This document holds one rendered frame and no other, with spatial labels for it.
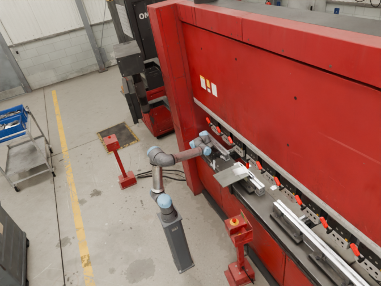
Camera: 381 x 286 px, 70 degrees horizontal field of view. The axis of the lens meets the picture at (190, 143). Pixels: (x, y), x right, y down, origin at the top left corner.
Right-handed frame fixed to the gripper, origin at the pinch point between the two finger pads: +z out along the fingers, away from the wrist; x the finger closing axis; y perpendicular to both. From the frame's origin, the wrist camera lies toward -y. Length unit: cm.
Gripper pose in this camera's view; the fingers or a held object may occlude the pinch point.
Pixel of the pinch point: (220, 165)
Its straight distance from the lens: 250.2
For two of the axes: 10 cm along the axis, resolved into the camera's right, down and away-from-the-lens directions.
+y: -4.6, 0.5, 8.9
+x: -7.6, 4.9, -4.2
